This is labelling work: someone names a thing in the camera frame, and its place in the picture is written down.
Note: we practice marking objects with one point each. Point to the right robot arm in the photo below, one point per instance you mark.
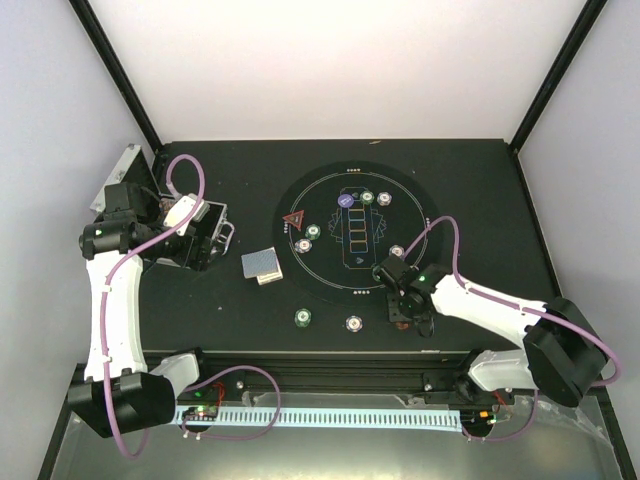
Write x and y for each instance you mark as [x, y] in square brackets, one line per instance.
[556, 351]

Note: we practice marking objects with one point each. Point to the blue white poker chip stack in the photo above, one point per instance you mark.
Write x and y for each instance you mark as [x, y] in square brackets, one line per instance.
[353, 324]

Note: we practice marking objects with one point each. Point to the purple round button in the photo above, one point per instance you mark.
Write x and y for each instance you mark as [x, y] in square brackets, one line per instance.
[345, 201]

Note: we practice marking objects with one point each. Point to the base circuit board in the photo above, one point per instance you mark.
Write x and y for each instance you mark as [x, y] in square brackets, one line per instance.
[200, 413]
[483, 417]

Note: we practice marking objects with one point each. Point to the blue playing card deck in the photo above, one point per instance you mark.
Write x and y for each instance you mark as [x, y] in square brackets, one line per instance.
[259, 263]

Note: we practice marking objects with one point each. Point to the aluminium poker chip case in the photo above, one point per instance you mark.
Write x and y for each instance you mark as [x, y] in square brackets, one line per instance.
[131, 210]

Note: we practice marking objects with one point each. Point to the black aluminium rail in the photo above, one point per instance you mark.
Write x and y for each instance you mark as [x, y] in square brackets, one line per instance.
[346, 373]

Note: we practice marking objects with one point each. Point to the left base circuit board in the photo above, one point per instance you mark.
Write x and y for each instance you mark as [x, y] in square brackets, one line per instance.
[200, 413]

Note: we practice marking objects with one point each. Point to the right base circuit board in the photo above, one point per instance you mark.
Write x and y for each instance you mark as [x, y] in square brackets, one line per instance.
[483, 417]

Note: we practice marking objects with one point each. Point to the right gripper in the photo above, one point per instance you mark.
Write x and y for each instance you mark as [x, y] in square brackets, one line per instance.
[395, 315]

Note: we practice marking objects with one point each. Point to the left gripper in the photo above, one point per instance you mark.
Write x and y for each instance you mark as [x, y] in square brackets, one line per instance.
[184, 259]

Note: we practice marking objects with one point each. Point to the round black poker mat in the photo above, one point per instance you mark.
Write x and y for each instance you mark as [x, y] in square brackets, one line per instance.
[339, 267]

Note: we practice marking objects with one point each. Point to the red triangle marker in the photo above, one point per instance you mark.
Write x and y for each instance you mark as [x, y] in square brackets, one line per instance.
[295, 219]

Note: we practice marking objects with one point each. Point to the green poker chip stack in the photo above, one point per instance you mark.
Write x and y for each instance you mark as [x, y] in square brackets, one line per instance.
[302, 318]

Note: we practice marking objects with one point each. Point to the white slotted cable duct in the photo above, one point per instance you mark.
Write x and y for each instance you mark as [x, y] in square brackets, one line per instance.
[349, 418]

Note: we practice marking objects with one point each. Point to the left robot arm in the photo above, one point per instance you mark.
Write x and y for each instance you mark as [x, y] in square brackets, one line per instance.
[119, 392]

